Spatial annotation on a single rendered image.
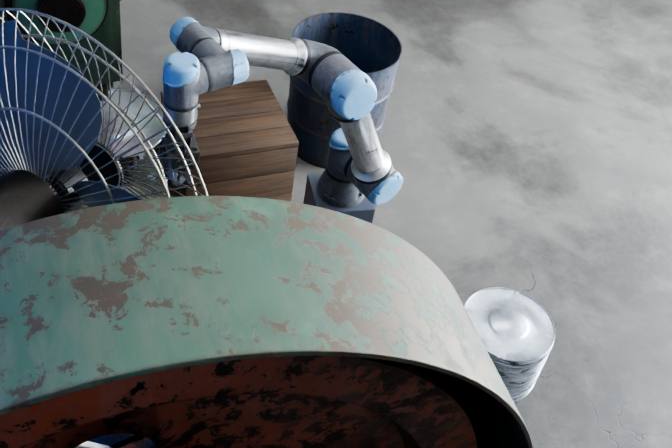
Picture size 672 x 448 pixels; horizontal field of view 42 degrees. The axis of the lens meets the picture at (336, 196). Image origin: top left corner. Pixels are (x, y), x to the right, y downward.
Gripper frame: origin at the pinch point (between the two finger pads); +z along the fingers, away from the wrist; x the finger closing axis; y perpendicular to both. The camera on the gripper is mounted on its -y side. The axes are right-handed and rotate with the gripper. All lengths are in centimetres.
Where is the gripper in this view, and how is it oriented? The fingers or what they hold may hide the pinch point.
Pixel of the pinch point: (177, 178)
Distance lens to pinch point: 213.5
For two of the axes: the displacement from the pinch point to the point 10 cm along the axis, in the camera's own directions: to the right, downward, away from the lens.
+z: -1.3, 7.3, 6.7
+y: 3.1, 6.7, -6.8
